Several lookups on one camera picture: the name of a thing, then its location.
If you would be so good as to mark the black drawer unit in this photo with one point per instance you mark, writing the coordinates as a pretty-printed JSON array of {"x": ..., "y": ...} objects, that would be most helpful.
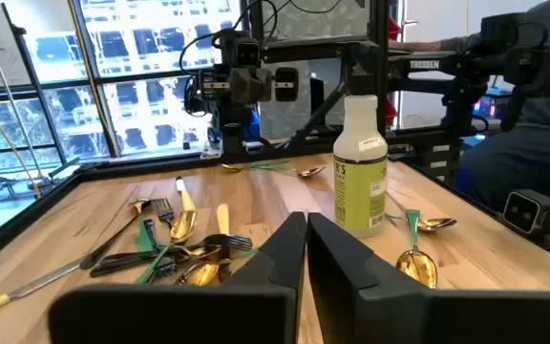
[{"x": 439, "y": 162}]

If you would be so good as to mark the white spray bottle yellow label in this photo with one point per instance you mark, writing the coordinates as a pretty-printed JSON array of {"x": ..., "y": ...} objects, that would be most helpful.
[{"x": 361, "y": 181}]

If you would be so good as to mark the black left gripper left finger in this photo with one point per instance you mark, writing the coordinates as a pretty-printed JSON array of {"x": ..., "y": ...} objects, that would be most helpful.
[{"x": 184, "y": 315}]

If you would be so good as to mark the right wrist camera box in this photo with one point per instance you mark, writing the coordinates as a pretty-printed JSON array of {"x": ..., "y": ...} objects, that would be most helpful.
[{"x": 247, "y": 52}]

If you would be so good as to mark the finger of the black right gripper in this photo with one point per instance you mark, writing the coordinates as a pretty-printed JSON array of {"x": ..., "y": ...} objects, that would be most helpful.
[
  {"x": 240, "y": 86},
  {"x": 261, "y": 86}
]

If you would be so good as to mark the blue plastic bin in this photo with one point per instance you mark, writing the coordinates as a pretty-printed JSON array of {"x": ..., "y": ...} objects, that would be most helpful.
[{"x": 254, "y": 126}]

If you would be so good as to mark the black table-level camera box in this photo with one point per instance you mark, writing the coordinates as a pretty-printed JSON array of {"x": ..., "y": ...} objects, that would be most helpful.
[{"x": 523, "y": 212}]

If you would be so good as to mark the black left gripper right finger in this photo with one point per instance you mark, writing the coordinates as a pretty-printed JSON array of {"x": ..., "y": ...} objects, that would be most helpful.
[{"x": 447, "y": 320}]

